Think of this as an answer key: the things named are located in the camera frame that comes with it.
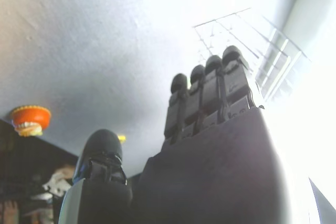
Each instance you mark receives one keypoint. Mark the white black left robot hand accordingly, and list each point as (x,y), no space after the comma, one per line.
(210,169)

